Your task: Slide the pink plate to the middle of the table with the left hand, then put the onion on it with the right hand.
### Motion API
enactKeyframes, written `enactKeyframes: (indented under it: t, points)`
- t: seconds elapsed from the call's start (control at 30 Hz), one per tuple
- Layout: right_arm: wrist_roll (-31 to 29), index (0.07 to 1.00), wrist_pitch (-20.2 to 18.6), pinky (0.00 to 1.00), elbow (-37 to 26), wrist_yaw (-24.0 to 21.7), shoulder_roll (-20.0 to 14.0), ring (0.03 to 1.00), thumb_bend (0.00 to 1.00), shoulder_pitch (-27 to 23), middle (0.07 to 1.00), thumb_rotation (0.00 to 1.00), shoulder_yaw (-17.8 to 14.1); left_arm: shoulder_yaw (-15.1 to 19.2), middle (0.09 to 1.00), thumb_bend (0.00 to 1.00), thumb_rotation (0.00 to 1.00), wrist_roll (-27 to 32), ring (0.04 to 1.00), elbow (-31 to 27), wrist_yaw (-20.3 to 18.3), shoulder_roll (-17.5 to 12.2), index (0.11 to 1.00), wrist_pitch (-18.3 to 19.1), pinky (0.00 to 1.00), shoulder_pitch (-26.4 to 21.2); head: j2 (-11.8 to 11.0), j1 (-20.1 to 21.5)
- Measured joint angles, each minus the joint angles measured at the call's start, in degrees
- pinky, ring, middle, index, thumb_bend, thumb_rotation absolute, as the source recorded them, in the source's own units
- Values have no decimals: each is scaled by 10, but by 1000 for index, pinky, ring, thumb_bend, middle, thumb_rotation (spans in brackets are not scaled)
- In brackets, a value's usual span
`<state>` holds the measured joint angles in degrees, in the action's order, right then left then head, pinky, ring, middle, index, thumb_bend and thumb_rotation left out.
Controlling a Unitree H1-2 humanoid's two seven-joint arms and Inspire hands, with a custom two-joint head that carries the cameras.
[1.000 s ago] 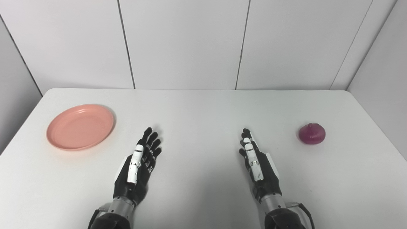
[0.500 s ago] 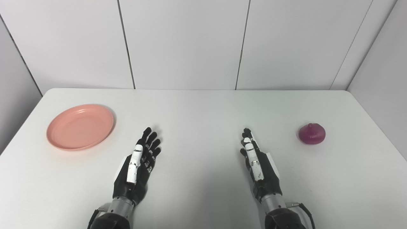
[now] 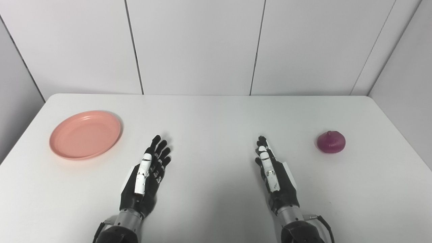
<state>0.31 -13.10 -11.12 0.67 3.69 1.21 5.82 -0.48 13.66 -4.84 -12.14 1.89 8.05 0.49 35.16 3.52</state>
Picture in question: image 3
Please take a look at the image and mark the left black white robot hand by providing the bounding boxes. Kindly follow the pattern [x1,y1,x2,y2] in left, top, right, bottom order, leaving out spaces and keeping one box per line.
[119,135,172,219]

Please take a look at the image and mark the pink round plate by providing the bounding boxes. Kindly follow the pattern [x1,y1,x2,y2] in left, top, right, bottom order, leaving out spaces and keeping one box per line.
[49,110,122,160]

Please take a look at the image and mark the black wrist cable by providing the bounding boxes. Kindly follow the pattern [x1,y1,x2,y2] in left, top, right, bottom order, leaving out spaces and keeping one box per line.
[303,214,335,243]

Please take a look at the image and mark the purple red onion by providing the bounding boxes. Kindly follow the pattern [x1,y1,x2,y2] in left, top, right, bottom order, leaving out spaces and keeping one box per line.
[317,131,346,154]

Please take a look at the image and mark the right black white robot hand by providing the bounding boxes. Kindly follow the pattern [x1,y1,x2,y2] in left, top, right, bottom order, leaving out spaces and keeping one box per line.
[255,136,300,215]

